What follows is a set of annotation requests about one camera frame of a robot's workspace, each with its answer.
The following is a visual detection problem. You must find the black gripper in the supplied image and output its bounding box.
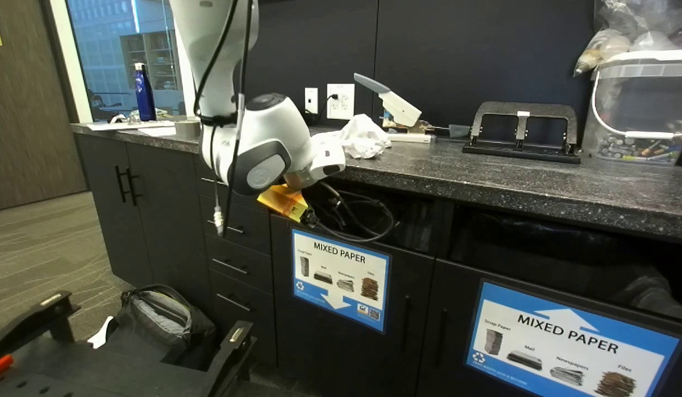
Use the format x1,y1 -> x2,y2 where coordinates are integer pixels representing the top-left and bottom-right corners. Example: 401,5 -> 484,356
303,183 -> 341,232

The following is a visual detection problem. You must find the blue water bottle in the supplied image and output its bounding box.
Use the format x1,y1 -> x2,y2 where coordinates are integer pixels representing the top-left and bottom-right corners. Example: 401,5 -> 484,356
132,59 -> 160,124

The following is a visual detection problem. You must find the rounded crumpled white paper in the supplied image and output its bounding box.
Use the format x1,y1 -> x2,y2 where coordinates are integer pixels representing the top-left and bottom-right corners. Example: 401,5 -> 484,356
337,113 -> 394,160

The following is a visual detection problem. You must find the white wall power outlet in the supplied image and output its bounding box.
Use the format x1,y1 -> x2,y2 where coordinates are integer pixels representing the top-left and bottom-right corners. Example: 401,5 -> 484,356
324,81 -> 358,124

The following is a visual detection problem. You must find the white window frame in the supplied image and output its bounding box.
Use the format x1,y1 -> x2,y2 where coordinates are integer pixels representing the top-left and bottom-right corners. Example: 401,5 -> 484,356
47,0 -> 181,127

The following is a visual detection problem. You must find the white paper scrap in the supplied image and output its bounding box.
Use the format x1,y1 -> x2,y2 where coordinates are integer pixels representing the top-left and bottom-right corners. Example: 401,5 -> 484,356
84,313 -> 118,352

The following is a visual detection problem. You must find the small white wall plate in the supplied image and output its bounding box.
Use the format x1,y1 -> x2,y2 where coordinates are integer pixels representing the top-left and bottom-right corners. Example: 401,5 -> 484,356
303,86 -> 323,117

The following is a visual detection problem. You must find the blue sign upward arrow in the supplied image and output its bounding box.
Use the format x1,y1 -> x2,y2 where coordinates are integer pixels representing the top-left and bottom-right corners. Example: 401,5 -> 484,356
465,279 -> 682,397

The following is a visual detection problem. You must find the clear plastic storage container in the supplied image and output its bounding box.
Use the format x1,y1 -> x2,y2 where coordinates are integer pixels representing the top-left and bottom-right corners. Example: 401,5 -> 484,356
580,48 -> 682,166

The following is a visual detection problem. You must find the white spray bottle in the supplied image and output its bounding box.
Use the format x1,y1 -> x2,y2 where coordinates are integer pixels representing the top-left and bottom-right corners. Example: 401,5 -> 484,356
351,70 -> 436,143

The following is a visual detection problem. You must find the black cable metal plug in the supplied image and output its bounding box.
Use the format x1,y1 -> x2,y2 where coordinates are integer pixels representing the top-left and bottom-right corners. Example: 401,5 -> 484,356
193,0 -> 256,237

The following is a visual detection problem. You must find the black bin cabinet door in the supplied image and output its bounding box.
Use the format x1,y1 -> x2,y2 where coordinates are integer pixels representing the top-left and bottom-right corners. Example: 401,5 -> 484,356
270,212 -> 440,397
415,255 -> 682,397

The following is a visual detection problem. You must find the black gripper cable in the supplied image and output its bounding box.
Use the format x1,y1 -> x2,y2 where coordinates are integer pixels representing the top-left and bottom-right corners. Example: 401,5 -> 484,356
305,180 -> 400,247

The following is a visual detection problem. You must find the white paper sheet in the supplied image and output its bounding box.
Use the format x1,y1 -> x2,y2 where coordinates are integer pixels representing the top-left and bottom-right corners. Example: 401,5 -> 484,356
132,124 -> 181,139
84,118 -> 149,135

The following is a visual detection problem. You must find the blue sign downward arrow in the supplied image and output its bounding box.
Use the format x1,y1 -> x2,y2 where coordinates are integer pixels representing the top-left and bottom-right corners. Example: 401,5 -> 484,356
289,224 -> 394,335

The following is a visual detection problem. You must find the black drawer silver handle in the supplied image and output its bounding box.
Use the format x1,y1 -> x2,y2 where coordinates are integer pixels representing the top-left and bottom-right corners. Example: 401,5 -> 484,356
204,271 -> 279,372
200,232 -> 276,295
198,196 -> 273,255

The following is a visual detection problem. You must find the clear plastic bag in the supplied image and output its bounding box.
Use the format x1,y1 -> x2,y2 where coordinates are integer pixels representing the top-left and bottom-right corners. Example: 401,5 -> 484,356
571,0 -> 682,75

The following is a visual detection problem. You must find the black grey backpack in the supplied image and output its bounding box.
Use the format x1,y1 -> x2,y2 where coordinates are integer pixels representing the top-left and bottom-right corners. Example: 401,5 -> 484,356
106,282 -> 220,372

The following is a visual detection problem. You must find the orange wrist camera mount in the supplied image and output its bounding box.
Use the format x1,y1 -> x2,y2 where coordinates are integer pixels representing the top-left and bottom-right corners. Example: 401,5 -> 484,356
253,180 -> 313,224

